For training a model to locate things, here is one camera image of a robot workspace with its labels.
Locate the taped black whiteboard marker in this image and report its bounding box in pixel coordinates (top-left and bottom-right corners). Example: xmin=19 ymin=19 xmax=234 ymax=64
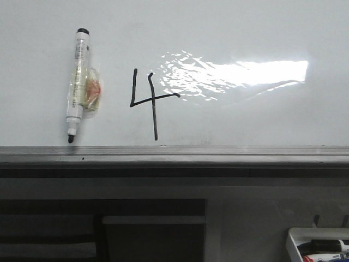
xmin=66 ymin=28 xmax=101 ymax=144

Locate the grey aluminium whiteboard tray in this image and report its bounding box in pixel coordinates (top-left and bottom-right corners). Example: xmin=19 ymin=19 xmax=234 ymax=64
xmin=1 ymin=146 xmax=348 ymax=178

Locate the white whiteboard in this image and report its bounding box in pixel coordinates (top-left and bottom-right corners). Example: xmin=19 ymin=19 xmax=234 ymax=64
xmin=1 ymin=1 xmax=348 ymax=146

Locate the red capped whiteboard marker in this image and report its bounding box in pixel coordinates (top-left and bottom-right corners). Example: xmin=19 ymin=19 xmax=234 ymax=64
xmin=302 ymin=253 xmax=349 ymax=262

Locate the dark storage box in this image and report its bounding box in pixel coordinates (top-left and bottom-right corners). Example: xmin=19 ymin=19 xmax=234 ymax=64
xmin=103 ymin=216 xmax=206 ymax=261

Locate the white plastic marker basket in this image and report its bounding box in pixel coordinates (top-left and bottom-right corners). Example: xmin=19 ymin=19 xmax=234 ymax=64
xmin=286 ymin=228 xmax=348 ymax=261

